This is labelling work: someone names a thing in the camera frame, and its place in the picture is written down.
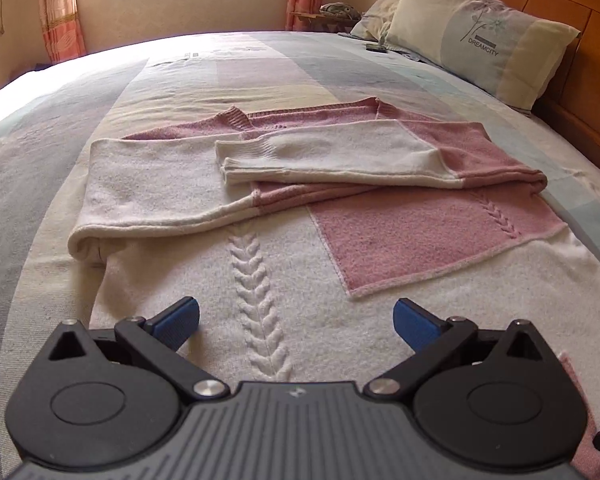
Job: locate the small dark remote on bed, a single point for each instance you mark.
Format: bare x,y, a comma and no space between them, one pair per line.
376,48

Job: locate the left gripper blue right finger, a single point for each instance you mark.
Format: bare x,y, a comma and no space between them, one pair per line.
436,344

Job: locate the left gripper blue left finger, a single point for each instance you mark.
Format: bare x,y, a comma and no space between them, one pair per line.
153,343

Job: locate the pink and white knit sweater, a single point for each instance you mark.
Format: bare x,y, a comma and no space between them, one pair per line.
297,230

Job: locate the wooden nightstand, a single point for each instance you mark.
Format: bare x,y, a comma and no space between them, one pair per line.
324,23

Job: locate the pastel patchwork bed sheet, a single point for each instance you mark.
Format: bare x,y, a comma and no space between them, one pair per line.
45,147

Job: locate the left orange plaid curtain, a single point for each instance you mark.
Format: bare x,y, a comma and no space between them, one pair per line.
61,30

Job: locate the pastel patchwork pillow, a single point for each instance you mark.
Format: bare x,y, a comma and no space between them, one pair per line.
510,54

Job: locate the cluttered items on nightstand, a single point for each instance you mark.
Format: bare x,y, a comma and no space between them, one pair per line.
340,10

